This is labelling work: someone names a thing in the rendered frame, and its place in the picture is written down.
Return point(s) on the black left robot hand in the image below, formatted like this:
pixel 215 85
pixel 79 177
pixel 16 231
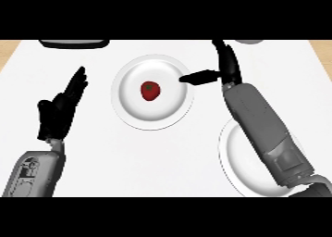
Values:
pixel 60 111

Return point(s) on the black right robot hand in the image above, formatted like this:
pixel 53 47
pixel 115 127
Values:
pixel 228 68

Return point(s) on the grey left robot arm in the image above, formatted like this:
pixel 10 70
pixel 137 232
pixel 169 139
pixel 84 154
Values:
pixel 36 172

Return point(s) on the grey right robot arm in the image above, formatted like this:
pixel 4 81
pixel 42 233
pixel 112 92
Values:
pixel 268 135

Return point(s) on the white plate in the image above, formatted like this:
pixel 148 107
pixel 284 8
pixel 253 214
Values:
pixel 246 160
pixel 150 92

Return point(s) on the grey round object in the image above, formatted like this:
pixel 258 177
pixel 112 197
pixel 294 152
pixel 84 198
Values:
pixel 250 41

